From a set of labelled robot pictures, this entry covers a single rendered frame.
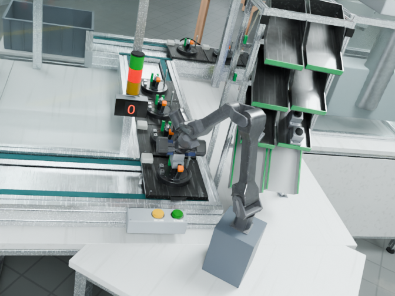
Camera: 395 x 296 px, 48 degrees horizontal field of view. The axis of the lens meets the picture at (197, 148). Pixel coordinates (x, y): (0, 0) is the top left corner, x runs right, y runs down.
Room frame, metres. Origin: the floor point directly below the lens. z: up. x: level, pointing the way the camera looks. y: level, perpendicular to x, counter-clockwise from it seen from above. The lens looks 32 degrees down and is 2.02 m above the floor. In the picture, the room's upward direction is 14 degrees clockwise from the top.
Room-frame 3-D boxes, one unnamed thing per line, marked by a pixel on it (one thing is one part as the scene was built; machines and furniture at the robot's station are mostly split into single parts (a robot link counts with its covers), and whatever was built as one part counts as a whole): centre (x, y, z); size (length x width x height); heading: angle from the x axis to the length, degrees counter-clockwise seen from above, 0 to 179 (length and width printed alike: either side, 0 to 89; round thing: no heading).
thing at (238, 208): (1.11, -0.20, 1.15); 0.09 x 0.07 x 0.06; 138
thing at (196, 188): (1.40, 0.07, 0.96); 0.24 x 0.24 x 0.02; 18
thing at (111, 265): (1.16, -0.22, 0.84); 0.90 x 0.70 x 0.03; 71
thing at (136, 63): (1.46, 0.28, 1.38); 0.05 x 0.05 x 0.05
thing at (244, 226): (1.11, -0.20, 1.09); 0.07 x 0.07 x 0.06; 71
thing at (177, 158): (1.41, 0.07, 1.06); 0.08 x 0.04 x 0.07; 19
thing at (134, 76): (1.46, 0.28, 1.33); 0.05 x 0.05 x 0.05
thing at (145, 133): (1.65, 0.15, 1.01); 0.24 x 0.24 x 0.13; 18
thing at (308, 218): (1.83, 0.21, 0.84); 1.50 x 1.41 x 0.03; 108
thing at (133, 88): (1.46, 0.28, 1.28); 0.05 x 0.05 x 0.05
